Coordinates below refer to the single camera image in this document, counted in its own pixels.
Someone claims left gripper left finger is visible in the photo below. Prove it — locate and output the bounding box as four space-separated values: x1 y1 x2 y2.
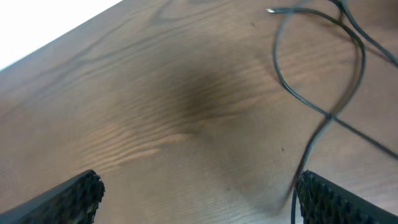
1 169 105 224

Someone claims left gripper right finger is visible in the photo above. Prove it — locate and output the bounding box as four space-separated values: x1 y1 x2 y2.
295 170 397 224

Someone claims black cable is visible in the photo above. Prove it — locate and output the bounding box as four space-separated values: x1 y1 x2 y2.
266 0 398 224

